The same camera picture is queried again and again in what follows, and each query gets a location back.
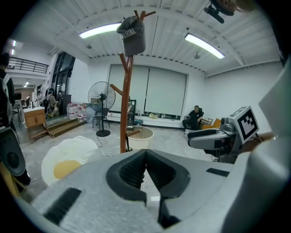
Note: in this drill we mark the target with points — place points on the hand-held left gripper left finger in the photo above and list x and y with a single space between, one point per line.
95 193

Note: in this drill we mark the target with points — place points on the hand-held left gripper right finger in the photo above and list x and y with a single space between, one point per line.
195 182

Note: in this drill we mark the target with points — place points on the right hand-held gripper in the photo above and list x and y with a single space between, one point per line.
246 124

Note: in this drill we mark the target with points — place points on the black umbrella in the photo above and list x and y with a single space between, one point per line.
128 149

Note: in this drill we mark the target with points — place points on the brown wooden coat stand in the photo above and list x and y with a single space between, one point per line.
124 97

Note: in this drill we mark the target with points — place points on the person's right forearm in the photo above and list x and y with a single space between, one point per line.
264 137

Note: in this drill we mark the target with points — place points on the wooden speaker stand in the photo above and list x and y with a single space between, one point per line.
9 182

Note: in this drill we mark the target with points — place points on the orange armchair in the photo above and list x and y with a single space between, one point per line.
210 124

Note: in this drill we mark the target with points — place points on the fried egg shaped rug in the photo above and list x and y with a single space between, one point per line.
72 150

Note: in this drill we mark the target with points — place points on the white roller blind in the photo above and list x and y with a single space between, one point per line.
166 93
118 88

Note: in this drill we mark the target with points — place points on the round white tub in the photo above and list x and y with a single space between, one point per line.
142 136

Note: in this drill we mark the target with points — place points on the wooden steps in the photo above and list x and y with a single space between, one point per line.
63 127

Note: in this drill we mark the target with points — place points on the glass display cabinet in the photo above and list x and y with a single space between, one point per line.
133 109

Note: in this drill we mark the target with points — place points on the black chair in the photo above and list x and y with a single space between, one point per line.
101 112

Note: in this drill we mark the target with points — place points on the group of water jugs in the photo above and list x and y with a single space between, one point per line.
76 111

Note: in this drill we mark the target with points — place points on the black speaker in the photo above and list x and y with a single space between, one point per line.
12 154

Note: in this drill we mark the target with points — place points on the cardboard box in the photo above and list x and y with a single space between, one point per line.
96 100

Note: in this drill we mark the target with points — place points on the long ceiling light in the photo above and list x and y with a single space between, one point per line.
204 45
100 30

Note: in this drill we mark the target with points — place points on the dark cabinet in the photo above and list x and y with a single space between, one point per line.
66 103

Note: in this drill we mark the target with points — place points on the wooden cabinet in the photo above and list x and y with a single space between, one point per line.
34 120

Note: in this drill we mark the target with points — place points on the black standing fan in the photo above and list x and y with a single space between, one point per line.
101 95

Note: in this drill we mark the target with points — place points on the gray cap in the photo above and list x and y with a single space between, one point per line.
133 38

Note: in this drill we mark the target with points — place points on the black railing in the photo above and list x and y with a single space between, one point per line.
27 64

